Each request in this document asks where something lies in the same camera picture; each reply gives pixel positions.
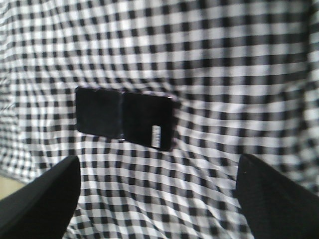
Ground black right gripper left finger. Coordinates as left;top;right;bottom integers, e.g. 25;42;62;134
0;156;80;239

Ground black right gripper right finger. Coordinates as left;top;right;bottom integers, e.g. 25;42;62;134
236;154;319;239

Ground black smartphone with pink frame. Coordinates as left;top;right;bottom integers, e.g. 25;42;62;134
75;87;176;151

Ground black white checkered duvet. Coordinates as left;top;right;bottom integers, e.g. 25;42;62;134
0;0;319;239

